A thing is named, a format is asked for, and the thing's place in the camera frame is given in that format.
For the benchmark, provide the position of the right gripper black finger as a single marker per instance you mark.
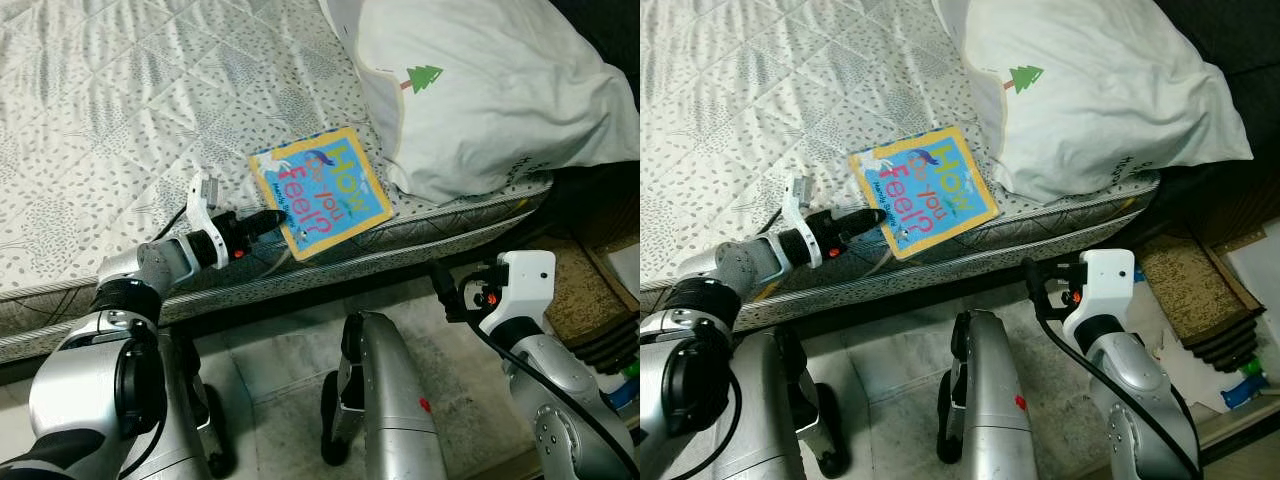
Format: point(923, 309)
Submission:
point(445, 290)
point(1035, 288)

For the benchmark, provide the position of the yellow-edged blue picture book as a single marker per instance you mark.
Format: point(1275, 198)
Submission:
point(325, 190)
point(930, 190)

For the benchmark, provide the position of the white pillow green tree print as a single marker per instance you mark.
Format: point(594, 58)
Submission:
point(500, 90)
point(1110, 90)

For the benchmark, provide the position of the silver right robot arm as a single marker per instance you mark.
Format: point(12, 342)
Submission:
point(560, 390)
point(1140, 390)

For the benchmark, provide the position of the dark bed base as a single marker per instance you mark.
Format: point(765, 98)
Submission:
point(900, 300)
point(330, 295)

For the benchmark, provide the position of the grey right robot leg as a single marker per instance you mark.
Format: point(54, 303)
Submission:
point(395, 400)
point(990, 400)

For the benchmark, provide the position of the grey robot leg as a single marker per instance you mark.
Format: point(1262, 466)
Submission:
point(185, 420)
point(990, 400)
point(790, 400)
point(395, 400)

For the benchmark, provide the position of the grey quilted mattress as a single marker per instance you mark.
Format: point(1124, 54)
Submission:
point(760, 110)
point(130, 120)

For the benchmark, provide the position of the white bag blue mark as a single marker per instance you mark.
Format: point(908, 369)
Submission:
point(1195, 360)

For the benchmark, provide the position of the white flat panel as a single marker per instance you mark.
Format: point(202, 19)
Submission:
point(1258, 275)
point(628, 265)

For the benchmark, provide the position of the grey left robot leg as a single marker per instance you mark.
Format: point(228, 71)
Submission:
point(790, 400)
point(185, 420)

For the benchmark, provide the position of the green blue small object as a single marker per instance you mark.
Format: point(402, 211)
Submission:
point(630, 385)
point(1250, 385)

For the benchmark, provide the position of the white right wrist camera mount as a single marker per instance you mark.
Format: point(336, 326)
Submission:
point(525, 280)
point(1105, 280)

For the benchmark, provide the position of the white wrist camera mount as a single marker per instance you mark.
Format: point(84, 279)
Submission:
point(797, 200)
point(1105, 280)
point(525, 280)
point(203, 200)

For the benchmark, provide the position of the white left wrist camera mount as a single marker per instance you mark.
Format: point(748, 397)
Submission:
point(797, 200)
point(203, 200)

